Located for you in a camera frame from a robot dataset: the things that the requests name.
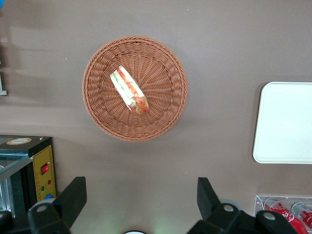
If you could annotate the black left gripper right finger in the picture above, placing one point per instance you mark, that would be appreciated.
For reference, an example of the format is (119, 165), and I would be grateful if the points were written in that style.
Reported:
(209, 202)

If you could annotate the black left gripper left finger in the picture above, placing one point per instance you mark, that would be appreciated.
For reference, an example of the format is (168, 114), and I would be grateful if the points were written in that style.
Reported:
(70, 202)

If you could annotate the triangle sandwich with filling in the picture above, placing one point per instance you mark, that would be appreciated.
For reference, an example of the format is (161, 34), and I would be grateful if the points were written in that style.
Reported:
(129, 90)

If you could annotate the cream rectangular serving tray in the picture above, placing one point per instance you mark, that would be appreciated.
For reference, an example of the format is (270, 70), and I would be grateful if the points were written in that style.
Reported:
(285, 122)

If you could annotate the round brown wicker basket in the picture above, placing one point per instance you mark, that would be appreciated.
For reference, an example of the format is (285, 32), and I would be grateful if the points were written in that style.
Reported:
(158, 73)

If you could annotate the clear acrylic bottle rack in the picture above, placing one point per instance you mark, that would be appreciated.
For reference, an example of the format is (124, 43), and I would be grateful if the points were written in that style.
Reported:
(258, 202)

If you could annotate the black food warmer cabinet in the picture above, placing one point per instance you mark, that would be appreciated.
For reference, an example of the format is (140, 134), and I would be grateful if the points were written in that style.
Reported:
(44, 158)

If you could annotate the red cola bottle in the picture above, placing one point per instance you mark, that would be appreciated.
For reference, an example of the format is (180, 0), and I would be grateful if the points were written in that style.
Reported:
(303, 212)
(280, 212)

